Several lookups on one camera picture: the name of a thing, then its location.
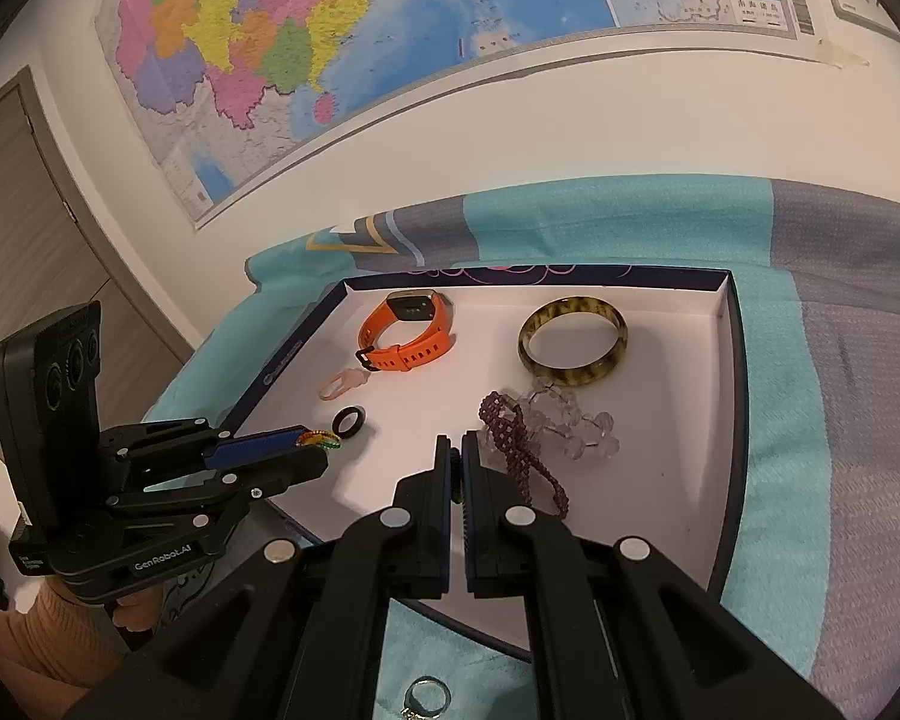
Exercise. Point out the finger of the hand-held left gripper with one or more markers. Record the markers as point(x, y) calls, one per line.
point(255, 446)
point(285, 474)

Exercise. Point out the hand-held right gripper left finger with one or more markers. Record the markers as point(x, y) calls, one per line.
point(442, 525)

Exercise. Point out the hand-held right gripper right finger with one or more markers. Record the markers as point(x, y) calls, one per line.
point(471, 525)

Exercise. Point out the tortoiseshell bangle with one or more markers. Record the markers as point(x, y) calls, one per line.
point(570, 377)

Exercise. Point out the dark blue shallow box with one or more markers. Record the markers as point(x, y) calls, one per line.
point(645, 465)

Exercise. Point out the person's left forearm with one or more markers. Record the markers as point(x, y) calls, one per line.
point(30, 637)

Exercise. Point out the person's left hand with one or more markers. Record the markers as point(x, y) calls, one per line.
point(139, 606)

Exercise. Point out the grey door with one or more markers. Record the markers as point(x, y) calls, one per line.
point(30, 240)

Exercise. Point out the teal grey printed blanket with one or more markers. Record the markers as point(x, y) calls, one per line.
point(832, 390)

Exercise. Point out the clear tape strip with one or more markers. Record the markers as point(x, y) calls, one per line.
point(840, 54)

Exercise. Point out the colourful wall map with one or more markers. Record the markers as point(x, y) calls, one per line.
point(345, 15)

